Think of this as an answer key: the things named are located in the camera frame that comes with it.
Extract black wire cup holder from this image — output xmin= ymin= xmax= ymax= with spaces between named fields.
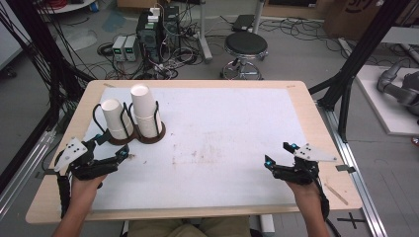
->
xmin=92 ymin=100 xmax=167 ymax=146

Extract black round stool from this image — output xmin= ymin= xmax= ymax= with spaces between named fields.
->
xmin=220 ymin=31 xmax=270 ymax=81

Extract white table leg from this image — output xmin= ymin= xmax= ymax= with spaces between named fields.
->
xmin=258 ymin=214 xmax=277 ymax=235

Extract short white paper cup stack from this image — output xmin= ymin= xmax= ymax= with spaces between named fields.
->
xmin=100 ymin=98 xmax=135 ymax=140

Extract grey power supply unit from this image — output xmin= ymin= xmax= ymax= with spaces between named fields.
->
xmin=111 ymin=35 xmax=127 ymax=63
xmin=123 ymin=35 xmax=138 ymax=63

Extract black tape cross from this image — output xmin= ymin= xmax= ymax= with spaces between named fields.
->
xmin=336 ymin=211 xmax=367 ymax=230

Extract tall white paper cup stack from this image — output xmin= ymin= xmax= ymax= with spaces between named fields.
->
xmin=129 ymin=84 xmax=164 ymax=139

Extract person's right hand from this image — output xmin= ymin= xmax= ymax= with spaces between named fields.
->
xmin=284 ymin=179 xmax=320 ymax=205

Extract black computer tower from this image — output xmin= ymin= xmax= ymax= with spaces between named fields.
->
xmin=135 ymin=4 xmax=182 ymax=64

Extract person's khaki trousers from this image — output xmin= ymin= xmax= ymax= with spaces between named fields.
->
xmin=126 ymin=216 xmax=253 ymax=237

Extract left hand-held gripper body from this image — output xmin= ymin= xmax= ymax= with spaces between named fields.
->
xmin=53 ymin=136 xmax=119 ymax=182

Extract white table mat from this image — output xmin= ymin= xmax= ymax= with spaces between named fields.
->
xmin=82 ymin=86 xmax=309 ymax=211

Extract person's left hand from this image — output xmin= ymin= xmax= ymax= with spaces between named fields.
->
xmin=70 ymin=173 xmax=109 ymax=205

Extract aluminium rail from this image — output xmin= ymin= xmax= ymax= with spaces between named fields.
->
xmin=316 ymin=100 xmax=389 ymax=237
xmin=0 ymin=126 xmax=63 ymax=221

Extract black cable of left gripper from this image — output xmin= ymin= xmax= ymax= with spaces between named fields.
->
xmin=56 ymin=173 xmax=73 ymax=220

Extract thin wooden stick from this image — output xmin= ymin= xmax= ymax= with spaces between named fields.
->
xmin=323 ymin=183 xmax=350 ymax=206

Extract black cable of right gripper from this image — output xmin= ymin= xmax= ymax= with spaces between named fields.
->
xmin=311 ymin=176 xmax=343 ymax=237

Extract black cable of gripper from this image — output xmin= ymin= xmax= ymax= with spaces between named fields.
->
xmin=56 ymin=173 xmax=73 ymax=220
xmin=311 ymin=176 xmax=343 ymax=237

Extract flat black device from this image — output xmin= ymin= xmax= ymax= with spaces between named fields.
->
xmin=230 ymin=14 xmax=256 ymax=34

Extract black metal frame with cables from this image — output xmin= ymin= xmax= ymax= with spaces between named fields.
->
xmin=0 ymin=0 xmax=97 ymax=196

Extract black tape piece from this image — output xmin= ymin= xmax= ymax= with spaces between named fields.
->
xmin=335 ymin=163 xmax=358 ymax=175

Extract white platform board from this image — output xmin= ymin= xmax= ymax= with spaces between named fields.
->
xmin=355 ymin=64 xmax=419 ymax=136

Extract cardboard box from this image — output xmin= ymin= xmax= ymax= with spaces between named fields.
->
xmin=322 ymin=0 xmax=419 ymax=40

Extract tangle of floor cables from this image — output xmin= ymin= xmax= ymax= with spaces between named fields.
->
xmin=95 ymin=39 xmax=206 ymax=81

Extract white stand post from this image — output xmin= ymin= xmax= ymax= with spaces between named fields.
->
xmin=197 ymin=0 xmax=214 ymax=64

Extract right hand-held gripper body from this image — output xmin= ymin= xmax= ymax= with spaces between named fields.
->
xmin=272 ymin=142 xmax=338 ymax=186

